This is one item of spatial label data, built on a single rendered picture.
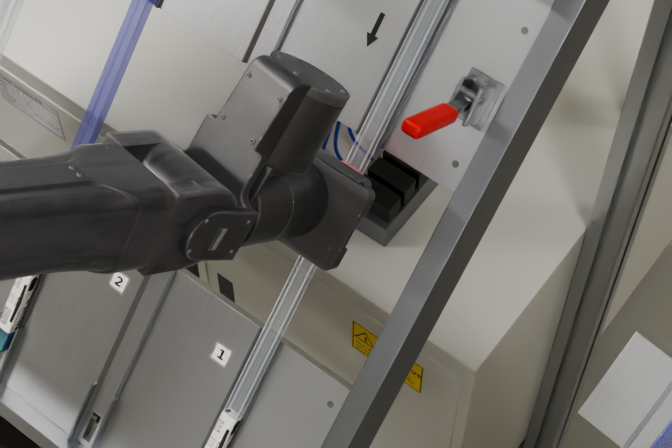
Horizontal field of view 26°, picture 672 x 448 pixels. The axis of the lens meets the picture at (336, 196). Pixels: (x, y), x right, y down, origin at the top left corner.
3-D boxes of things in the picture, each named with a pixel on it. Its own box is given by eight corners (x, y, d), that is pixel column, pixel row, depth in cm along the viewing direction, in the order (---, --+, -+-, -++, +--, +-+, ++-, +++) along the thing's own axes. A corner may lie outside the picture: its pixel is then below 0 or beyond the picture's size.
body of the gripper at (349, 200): (266, 118, 104) (217, 119, 97) (381, 192, 101) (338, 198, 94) (226, 195, 105) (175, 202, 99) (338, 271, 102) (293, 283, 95)
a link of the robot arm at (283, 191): (157, 218, 93) (225, 269, 91) (208, 127, 91) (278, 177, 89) (210, 210, 99) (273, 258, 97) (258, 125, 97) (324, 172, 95)
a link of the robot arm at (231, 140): (85, 179, 89) (176, 261, 85) (172, 17, 86) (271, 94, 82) (203, 186, 99) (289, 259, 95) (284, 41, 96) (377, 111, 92)
